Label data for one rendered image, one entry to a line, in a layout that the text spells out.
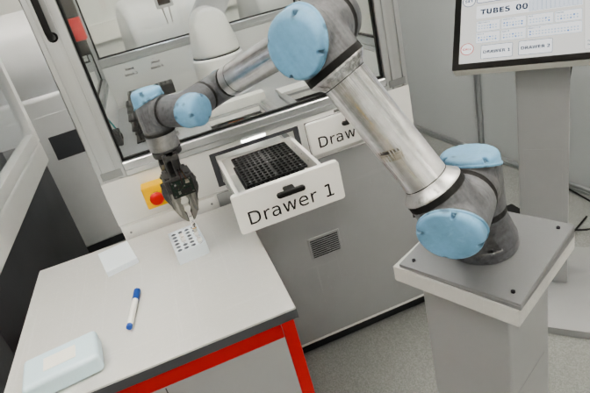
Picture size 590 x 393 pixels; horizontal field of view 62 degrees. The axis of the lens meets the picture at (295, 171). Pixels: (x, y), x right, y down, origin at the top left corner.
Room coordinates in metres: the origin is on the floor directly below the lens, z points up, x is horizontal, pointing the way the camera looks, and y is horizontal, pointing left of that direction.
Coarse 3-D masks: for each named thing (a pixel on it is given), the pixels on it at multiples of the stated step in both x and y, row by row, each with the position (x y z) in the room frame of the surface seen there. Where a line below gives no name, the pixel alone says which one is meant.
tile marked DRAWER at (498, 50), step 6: (510, 42) 1.49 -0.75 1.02; (480, 48) 1.53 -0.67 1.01; (486, 48) 1.52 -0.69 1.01; (492, 48) 1.51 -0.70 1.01; (498, 48) 1.50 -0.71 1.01; (504, 48) 1.49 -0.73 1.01; (510, 48) 1.48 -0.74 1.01; (480, 54) 1.52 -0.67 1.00; (486, 54) 1.51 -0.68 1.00; (492, 54) 1.50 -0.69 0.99; (498, 54) 1.49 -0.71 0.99; (504, 54) 1.48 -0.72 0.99; (510, 54) 1.46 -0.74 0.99
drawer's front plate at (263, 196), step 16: (288, 176) 1.12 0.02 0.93; (304, 176) 1.12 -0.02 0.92; (320, 176) 1.13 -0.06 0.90; (336, 176) 1.14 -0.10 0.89; (240, 192) 1.10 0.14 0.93; (256, 192) 1.10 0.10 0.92; (272, 192) 1.10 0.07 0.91; (304, 192) 1.12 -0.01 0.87; (320, 192) 1.13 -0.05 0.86; (336, 192) 1.14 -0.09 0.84; (240, 208) 1.09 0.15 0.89; (256, 208) 1.09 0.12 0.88; (304, 208) 1.12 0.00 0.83; (240, 224) 1.08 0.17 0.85; (256, 224) 1.09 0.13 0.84; (272, 224) 1.10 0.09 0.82
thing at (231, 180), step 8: (272, 144) 1.47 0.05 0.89; (288, 144) 1.48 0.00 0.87; (296, 144) 1.41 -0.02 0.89; (248, 152) 1.45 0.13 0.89; (296, 152) 1.43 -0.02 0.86; (304, 152) 1.34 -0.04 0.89; (224, 160) 1.44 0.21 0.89; (304, 160) 1.36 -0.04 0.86; (312, 160) 1.27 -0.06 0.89; (224, 168) 1.36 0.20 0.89; (232, 168) 1.44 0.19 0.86; (224, 176) 1.35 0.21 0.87; (232, 176) 1.42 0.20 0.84; (232, 184) 1.23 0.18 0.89; (240, 184) 1.35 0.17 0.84; (232, 192) 1.23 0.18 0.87
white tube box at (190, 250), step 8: (176, 232) 1.22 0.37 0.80; (184, 232) 1.21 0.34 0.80; (192, 232) 1.20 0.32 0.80; (200, 232) 1.19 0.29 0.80; (176, 240) 1.19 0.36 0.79; (192, 240) 1.16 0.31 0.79; (176, 248) 1.14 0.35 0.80; (184, 248) 1.13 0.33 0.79; (192, 248) 1.12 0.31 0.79; (200, 248) 1.13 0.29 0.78; (208, 248) 1.13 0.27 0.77; (176, 256) 1.11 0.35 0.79; (184, 256) 1.11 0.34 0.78; (192, 256) 1.12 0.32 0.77; (200, 256) 1.13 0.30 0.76
